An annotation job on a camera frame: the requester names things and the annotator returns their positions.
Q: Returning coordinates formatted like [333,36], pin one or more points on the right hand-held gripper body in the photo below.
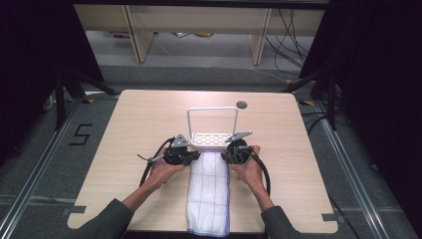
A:
[239,151]

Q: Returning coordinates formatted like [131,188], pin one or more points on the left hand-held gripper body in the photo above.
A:
[180,142]

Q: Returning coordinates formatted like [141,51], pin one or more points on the white cloth with purple trim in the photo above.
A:
[208,195]

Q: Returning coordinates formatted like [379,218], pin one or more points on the person's right hand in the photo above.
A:
[252,172]

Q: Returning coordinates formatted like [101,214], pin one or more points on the person's left hand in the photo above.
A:
[161,174]

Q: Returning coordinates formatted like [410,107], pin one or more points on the grey table grommet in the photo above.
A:
[242,105]

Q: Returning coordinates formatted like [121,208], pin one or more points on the yellow tape piece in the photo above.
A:
[88,100]
[307,103]

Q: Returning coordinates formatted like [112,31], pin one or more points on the black metal stand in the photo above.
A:
[60,99]
[331,99]

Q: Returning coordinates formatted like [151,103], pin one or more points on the orange object under desk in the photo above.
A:
[203,34]

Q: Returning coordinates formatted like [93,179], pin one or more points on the light wooden desk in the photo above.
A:
[199,18]

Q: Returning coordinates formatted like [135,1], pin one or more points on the black curtain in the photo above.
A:
[30,66]
[381,83]

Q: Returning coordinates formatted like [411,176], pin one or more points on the aluminium floor rail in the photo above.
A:
[33,172]
[351,172]

